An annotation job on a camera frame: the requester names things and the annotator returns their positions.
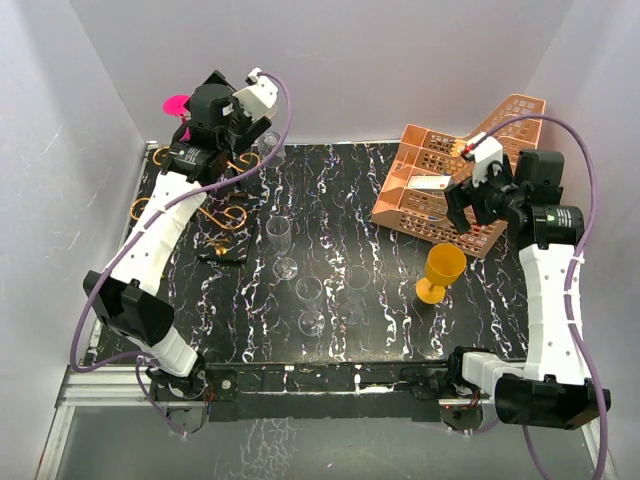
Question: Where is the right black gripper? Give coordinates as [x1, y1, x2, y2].
[444, 155, 523, 235]

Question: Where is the pink plastic wine glass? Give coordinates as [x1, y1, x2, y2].
[163, 94, 191, 143]

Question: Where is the clear wine glass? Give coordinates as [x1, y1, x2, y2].
[295, 276, 325, 337]
[257, 130, 286, 168]
[344, 265, 371, 325]

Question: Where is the orange plastic wine glass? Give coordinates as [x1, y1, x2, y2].
[416, 243, 467, 305]

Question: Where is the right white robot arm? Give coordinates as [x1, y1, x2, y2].
[445, 161, 603, 430]

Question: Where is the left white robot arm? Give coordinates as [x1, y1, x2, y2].
[83, 68, 287, 399]

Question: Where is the tall clear flute glass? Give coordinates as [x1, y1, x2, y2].
[266, 216, 298, 281]

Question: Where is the clear wine glass front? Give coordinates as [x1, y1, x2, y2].
[295, 276, 325, 337]

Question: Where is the small white box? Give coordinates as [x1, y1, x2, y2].
[407, 175, 452, 193]

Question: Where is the peach plastic organiser basket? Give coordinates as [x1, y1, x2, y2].
[371, 94, 546, 258]

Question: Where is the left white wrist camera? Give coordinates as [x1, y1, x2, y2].
[233, 67, 278, 121]

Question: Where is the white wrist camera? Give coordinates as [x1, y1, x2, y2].
[233, 67, 278, 121]
[460, 132, 504, 187]

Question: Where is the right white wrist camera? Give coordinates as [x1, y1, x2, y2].
[460, 132, 504, 187]

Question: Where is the gold wire wine glass rack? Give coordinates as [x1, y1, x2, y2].
[130, 144, 260, 264]

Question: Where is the black base frame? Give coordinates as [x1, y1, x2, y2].
[144, 361, 498, 436]

